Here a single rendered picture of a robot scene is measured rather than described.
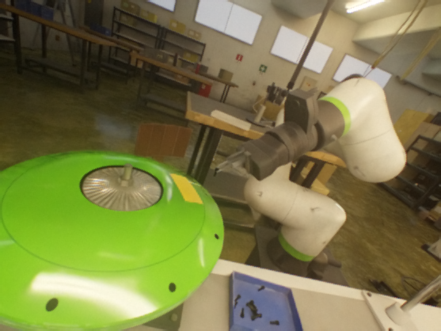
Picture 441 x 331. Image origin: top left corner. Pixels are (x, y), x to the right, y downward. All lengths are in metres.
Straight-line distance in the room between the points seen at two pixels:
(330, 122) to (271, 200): 0.27
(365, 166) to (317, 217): 0.19
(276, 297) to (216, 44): 8.81
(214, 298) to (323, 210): 0.37
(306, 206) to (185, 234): 0.43
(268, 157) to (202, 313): 0.29
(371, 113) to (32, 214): 0.55
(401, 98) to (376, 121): 11.76
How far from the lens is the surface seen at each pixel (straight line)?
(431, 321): 0.83
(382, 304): 0.71
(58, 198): 0.29
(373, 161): 0.54
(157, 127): 1.20
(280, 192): 0.62
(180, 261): 0.26
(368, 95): 0.52
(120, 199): 0.29
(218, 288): 0.46
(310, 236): 0.67
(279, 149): 0.39
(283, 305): 0.51
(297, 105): 0.40
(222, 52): 9.03
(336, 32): 10.23
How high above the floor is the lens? 1.27
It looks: 25 degrees down
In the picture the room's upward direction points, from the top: 21 degrees clockwise
